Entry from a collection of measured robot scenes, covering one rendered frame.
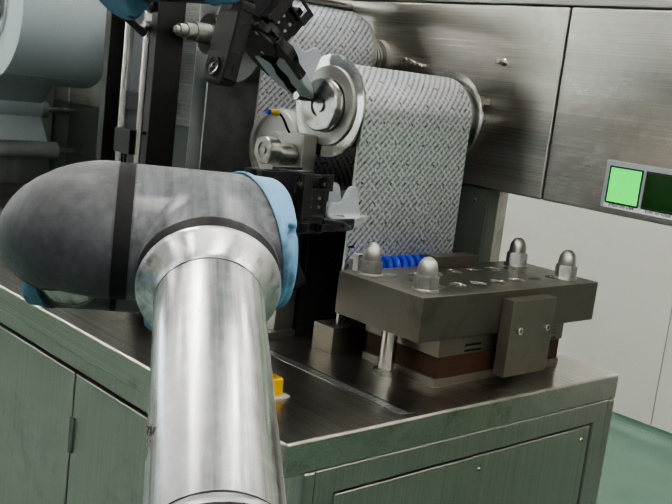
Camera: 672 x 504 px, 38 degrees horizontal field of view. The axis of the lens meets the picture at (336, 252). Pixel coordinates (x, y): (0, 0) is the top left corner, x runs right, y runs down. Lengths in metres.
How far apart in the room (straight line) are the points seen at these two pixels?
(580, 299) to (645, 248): 2.64
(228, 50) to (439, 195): 0.43
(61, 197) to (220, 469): 0.31
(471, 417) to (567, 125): 0.51
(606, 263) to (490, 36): 2.68
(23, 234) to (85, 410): 0.69
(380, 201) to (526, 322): 0.27
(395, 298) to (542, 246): 3.18
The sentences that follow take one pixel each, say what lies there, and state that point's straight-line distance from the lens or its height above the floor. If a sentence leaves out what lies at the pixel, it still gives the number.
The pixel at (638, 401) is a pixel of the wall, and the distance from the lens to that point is 4.23.
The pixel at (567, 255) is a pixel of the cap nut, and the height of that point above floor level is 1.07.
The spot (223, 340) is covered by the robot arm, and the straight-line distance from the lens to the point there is 0.65.
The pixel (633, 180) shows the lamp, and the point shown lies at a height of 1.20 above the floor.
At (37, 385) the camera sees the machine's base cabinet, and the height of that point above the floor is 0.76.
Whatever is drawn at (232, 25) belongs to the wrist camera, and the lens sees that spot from 1.29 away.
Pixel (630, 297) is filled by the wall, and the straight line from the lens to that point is 4.19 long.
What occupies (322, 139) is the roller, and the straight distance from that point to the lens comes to 1.41.
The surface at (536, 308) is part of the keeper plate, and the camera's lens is 1.39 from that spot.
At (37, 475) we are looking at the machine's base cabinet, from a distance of 1.65.
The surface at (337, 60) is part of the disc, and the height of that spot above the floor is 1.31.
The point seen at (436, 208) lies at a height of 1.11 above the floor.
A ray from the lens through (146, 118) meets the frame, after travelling 1.56.
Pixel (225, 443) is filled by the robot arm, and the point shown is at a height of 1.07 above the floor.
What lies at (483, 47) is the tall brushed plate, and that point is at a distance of 1.65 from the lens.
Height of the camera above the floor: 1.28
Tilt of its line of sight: 10 degrees down
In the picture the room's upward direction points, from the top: 7 degrees clockwise
